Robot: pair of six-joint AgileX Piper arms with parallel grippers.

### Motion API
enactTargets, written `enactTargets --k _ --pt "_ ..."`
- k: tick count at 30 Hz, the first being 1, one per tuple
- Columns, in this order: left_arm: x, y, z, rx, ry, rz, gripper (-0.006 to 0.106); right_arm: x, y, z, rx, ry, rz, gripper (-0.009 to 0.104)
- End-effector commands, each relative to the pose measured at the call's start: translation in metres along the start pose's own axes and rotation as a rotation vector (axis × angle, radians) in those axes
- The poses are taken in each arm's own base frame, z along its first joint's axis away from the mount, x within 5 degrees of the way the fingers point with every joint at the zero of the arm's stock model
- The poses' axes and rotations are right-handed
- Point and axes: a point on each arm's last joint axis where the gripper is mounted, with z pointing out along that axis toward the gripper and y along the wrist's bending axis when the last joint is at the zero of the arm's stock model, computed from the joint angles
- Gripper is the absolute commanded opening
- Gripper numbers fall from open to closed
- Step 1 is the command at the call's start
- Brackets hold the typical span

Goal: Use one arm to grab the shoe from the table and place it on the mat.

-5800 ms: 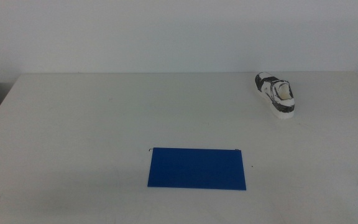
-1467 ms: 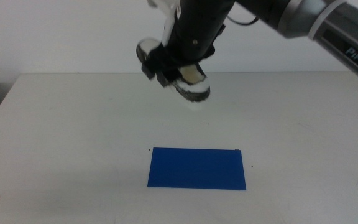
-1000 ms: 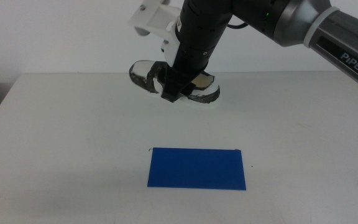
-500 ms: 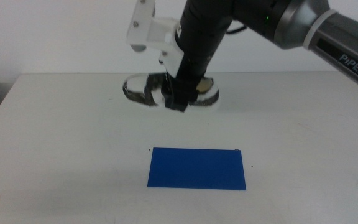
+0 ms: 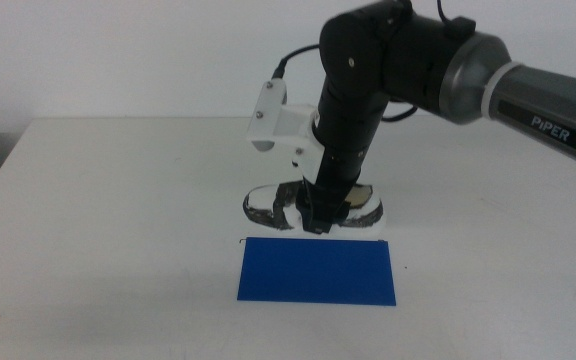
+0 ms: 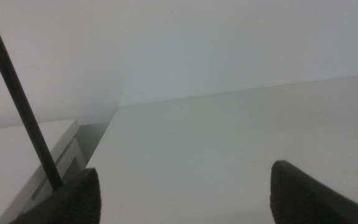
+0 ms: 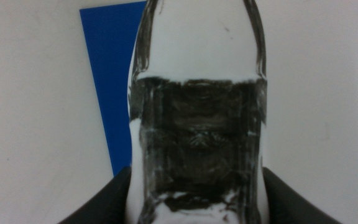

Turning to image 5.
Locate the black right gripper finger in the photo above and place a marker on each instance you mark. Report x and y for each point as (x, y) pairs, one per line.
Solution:
(319, 216)
(341, 209)

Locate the white and black sneaker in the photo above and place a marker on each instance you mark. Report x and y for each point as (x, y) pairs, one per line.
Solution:
(268, 207)

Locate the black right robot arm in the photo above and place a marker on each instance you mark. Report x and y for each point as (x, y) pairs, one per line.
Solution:
(418, 60)

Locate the blue rectangular mat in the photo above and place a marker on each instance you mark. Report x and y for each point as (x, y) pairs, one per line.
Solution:
(316, 271)

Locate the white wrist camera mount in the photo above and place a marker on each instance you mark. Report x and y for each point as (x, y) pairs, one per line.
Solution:
(280, 125)

